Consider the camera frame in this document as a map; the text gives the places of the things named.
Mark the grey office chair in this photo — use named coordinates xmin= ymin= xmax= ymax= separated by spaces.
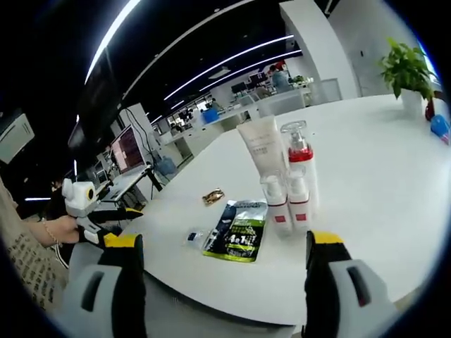
xmin=66 ymin=241 xmax=111 ymax=280

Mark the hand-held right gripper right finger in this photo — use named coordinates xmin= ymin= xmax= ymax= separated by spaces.
xmin=304 ymin=229 xmax=400 ymax=338

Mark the person's left hand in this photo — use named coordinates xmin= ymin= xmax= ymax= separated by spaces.
xmin=51 ymin=214 xmax=86 ymax=246

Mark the person's beige printed shirt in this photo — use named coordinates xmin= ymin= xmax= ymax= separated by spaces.
xmin=0 ymin=175 xmax=68 ymax=311

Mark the small clear skincare sachet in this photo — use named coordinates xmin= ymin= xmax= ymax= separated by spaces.
xmin=184 ymin=228 xmax=213 ymax=246

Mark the red collared white pump bottle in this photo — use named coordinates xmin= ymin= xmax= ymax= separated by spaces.
xmin=279 ymin=120 xmax=321 ymax=213

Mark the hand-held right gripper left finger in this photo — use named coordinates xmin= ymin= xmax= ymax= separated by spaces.
xmin=63 ymin=232 xmax=147 ymax=338

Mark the white skincare tube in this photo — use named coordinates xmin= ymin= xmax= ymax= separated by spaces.
xmin=236 ymin=115 xmax=289 ymax=186

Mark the long curved ceiling light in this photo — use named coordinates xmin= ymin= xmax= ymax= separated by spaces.
xmin=83 ymin=0 xmax=142 ymax=86

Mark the small white pump bottle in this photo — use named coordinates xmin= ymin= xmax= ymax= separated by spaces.
xmin=259 ymin=175 xmax=294 ymax=241
xmin=286 ymin=166 xmax=314 ymax=234

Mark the green potted plant white pot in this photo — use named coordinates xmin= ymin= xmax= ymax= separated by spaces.
xmin=378 ymin=37 xmax=437 ymax=116

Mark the ceiling light strip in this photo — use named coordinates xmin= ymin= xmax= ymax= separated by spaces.
xmin=199 ymin=49 xmax=303 ymax=94
xmin=163 ymin=34 xmax=296 ymax=101

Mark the beaded bracelet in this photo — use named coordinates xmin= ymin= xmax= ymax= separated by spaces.
xmin=41 ymin=217 xmax=61 ymax=248

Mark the green black skincare sachet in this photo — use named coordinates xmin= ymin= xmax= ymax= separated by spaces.
xmin=202 ymin=199 xmax=269 ymax=263

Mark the blue water jug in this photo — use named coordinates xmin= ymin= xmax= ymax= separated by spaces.
xmin=156 ymin=156 xmax=176 ymax=177

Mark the white hanging panel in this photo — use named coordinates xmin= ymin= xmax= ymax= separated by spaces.
xmin=0 ymin=113 xmax=36 ymax=165

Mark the black laptop stand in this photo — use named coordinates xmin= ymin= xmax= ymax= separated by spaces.
xmin=144 ymin=162 xmax=164 ymax=193

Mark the gold foil skincare sachet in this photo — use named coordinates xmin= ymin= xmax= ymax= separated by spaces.
xmin=201 ymin=187 xmax=227 ymax=207

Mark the dark red pot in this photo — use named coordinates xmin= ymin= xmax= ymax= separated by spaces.
xmin=424 ymin=98 xmax=438 ymax=123

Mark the blue plastic object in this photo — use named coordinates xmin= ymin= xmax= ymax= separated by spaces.
xmin=429 ymin=113 xmax=451 ymax=144

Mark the white office counter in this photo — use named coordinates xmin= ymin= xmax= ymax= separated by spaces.
xmin=154 ymin=77 xmax=342 ymax=177

